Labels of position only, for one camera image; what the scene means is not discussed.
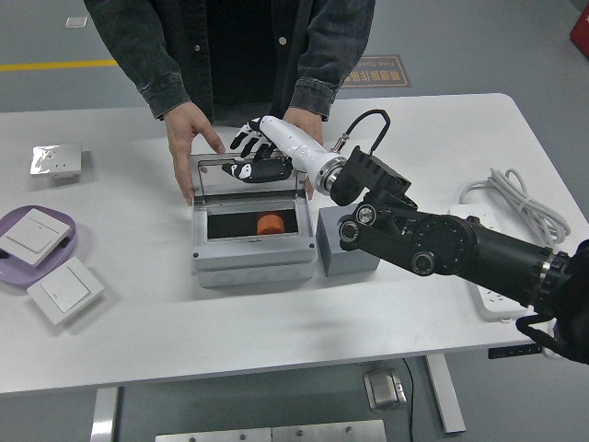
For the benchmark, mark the person's right hand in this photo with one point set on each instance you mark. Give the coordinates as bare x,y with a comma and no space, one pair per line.
184,133

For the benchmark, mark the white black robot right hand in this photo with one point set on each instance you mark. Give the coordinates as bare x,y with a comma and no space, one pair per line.
294,145

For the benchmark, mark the person's left hand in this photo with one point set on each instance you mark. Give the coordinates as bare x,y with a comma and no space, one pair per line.
306,126

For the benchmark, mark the orange cylinder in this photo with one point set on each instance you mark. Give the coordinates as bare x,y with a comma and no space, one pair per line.
270,224

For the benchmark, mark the grey electrical box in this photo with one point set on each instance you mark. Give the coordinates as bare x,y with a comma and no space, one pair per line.
253,271

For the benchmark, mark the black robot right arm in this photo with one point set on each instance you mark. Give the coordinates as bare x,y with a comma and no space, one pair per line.
460,244

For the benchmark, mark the person's left forearm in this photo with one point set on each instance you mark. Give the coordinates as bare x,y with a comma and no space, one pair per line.
331,60

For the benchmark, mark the person's right forearm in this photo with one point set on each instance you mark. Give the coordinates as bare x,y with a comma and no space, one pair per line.
156,69

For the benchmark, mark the grey cube block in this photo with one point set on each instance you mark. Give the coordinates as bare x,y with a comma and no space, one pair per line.
331,258

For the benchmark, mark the metal floor socket box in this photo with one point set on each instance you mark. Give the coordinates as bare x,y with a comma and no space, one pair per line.
384,389

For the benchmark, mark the brown floor sign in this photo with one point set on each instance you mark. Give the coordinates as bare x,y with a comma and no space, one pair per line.
386,73

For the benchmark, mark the person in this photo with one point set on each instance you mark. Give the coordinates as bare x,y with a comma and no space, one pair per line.
239,46

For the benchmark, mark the yellow floor tape line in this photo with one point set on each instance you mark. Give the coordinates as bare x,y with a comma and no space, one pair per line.
55,65

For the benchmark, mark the small metal floor plate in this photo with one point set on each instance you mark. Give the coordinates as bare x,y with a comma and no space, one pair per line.
76,22

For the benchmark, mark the purple tray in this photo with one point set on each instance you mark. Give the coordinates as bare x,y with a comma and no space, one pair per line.
11,275

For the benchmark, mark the white power strip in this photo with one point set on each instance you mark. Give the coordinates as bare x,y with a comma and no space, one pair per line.
494,304

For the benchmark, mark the red object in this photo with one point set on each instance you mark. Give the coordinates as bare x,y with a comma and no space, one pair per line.
580,34

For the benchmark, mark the white table leg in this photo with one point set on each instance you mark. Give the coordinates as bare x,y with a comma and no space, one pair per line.
446,396
103,414

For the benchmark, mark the black table control panel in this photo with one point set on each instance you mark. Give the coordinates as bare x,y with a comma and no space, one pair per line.
513,351

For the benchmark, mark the white wall switch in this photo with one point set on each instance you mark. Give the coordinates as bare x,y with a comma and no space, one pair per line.
64,290
32,235

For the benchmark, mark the grey metal base plate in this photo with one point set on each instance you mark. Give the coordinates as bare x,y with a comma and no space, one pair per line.
271,433

